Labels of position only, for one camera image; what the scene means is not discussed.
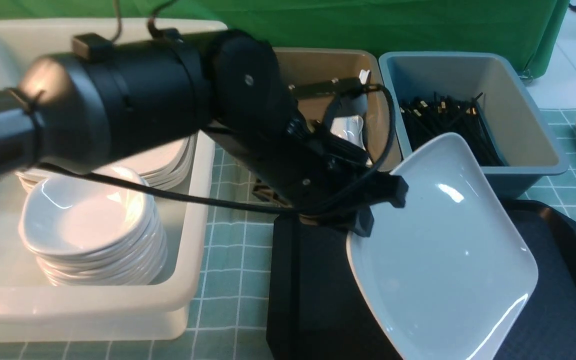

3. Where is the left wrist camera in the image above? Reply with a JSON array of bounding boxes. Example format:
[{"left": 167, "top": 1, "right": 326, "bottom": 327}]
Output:
[{"left": 288, "top": 77, "right": 368, "bottom": 121}]

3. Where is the stack of white small bowls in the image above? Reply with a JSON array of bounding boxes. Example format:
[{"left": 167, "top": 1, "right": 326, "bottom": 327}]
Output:
[{"left": 18, "top": 174, "right": 169, "bottom": 286}]

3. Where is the green checkered tablecloth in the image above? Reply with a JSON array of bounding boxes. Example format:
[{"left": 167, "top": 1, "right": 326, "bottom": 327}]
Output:
[{"left": 0, "top": 108, "right": 576, "bottom": 360}]

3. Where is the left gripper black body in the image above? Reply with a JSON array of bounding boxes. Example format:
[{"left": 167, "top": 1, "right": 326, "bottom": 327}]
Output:
[{"left": 268, "top": 135, "right": 387, "bottom": 226}]

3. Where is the green backdrop cloth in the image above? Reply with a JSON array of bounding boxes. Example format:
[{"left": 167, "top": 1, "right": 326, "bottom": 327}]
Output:
[{"left": 0, "top": 0, "right": 570, "bottom": 100}]

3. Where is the large white plastic tub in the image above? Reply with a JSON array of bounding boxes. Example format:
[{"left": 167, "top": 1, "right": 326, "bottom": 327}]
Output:
[{"left": 0, "top": 18, "right": 208, "bottom": 343}]

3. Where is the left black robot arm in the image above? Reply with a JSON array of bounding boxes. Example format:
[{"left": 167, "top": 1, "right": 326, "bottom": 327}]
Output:
[{"left": 0, "top": 22, "right": 409, "bottom": 237}]

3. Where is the stack of white square plates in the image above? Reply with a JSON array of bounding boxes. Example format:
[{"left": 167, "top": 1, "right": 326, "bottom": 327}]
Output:
[{"left": 15, "top": 132, "right": 199, "bottom": 194}]

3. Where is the pile of white ceramic spoons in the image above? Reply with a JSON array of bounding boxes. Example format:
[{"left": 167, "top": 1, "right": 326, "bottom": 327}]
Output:
[{"left": 324, "top": 94, "right": 368, "bottom": 150}]

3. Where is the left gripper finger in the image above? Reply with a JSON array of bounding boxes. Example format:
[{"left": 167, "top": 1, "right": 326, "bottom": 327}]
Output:
[
  {"left": 346, "top": 207, "right": 374, "bottom": 238},
  {"left": 378, "top": 174, "right": 409, "bottom": 208}
]

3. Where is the large white square rice plate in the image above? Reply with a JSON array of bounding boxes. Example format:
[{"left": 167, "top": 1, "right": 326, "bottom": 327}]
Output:
[{"left": 346, "top": 133, "right": 538, "bottom": 360}]

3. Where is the grey blue plastic bin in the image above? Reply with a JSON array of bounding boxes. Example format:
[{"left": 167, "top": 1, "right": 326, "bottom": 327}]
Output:
[{"left": 378, "top": 51, "right": 569, "bottom": 199}]

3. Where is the black serving tray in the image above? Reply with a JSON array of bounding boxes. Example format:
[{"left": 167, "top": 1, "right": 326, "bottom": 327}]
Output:
[{"left": 266, "top": 199, "right": 576, "bottom": 360}]

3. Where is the pile of black chopsticks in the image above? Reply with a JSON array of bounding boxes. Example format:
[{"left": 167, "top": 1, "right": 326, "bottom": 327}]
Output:
[{"left": 398, "top": 92, "right": 509, "bottom": 167}]

